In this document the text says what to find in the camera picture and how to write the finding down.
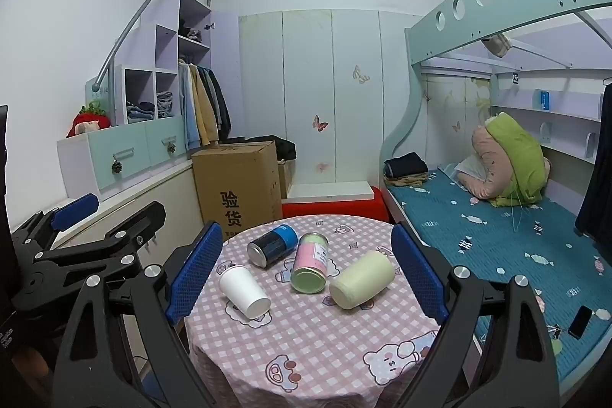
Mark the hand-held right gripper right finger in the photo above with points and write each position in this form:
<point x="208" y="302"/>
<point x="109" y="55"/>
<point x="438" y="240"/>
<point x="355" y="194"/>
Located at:
<point x="420" y="276"/>

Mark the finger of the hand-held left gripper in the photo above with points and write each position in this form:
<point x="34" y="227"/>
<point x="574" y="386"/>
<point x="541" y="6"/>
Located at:
<point x="76" y="209"/>
<point x="129" y="229"/>

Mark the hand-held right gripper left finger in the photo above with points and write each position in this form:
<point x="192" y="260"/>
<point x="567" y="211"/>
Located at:
<point x="193" y="276"/>

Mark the white paper cup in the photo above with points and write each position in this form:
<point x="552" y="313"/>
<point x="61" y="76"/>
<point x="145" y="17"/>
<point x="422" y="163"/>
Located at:
<point x="244" y="293"/>

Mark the pale yellow cup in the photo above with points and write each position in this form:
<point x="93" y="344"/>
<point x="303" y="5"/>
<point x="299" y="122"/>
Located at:
<point x="361" y="280"/>

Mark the person's left hand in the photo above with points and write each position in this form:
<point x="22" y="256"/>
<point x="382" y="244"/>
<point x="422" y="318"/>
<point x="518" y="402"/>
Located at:
<point x="29" y="365"/>

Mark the teal drawer cabinet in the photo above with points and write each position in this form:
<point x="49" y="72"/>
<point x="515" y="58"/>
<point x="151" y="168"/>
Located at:
<point x="124" y="152"/>

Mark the dark blue can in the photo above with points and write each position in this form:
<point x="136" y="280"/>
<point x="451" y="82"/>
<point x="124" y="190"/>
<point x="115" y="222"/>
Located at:
<point x="272" y="245"/>

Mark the strawberry plush toy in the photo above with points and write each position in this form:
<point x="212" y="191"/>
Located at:
<point x="88" y="121"/>

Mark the blue patterned bed sheet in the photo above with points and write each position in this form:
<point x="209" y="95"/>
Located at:
<point x="502" y="221"/>

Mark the large cardboard box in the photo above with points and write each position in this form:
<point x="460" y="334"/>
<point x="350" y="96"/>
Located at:
<point x="236" y="188"/>

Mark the red stool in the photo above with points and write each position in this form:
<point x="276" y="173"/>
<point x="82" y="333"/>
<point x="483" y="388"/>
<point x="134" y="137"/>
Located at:
<point x="334" y="207"/>

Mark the pink can with green lid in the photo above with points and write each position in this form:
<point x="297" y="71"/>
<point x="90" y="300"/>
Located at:
<point x="311" y="264"/>

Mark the folded dark clothes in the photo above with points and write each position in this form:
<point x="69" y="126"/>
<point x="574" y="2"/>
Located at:
<point x="405" y="166"/>

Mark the white pillow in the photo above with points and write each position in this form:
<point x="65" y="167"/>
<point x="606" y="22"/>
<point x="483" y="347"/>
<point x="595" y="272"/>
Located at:
<point x="466" y="171"/>

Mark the folded clothes in shelf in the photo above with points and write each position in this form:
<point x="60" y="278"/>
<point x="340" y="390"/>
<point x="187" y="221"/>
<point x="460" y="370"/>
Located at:
<point x="148" y="109"/>

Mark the pink pillow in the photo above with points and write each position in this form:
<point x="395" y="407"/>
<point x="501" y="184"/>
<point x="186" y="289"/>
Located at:
<point x="487" y="169"/>

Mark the pink checked tablecloth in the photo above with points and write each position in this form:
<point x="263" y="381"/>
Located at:
<point x="311" y="341"/>

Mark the small cardboard box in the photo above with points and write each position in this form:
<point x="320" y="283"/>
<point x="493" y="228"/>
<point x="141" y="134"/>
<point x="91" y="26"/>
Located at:
<point x="286" y="176"/>

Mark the hanging clothes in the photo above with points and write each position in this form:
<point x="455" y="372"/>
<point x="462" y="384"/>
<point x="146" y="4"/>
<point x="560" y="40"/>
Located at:
<point x="205" y="107"/>

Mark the green blanket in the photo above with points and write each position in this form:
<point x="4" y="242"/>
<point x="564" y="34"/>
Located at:
<point x="519" y="154"/>

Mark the black bag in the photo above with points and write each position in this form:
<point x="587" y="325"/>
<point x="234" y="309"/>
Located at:
<point x="284" y="148"/>

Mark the black phone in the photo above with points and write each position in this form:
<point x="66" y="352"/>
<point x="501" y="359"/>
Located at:
<point x="580" y="322"/>

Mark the purple stair shelf unit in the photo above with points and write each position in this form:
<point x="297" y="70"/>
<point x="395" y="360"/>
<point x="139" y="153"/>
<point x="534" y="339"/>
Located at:
<point x="167" y="49"/>

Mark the white wardrobe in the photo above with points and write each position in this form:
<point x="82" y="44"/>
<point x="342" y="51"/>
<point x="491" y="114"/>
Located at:
<point x="330" y="102"/>

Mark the grey metal handrail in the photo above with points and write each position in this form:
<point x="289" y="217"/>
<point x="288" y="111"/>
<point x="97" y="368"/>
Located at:
<point x="138" y="21"/>

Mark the black hanging garment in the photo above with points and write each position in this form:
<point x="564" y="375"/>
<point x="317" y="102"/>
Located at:
<point x="595" y="169"/>

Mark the blue box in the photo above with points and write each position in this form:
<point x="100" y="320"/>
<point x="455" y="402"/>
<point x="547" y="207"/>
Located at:
<point x="544" y="99"/>

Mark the white hanging bag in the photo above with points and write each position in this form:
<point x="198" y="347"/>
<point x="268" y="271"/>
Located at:
<point x="498" y="44"/>

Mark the butterfly wall sticker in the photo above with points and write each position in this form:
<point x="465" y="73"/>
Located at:
<point x="319" y="123"/>
<point x="361" y="75"/>

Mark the purple wall shelf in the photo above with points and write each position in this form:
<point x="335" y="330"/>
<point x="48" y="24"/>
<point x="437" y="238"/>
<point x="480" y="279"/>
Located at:
<point x="550" y="116"/>

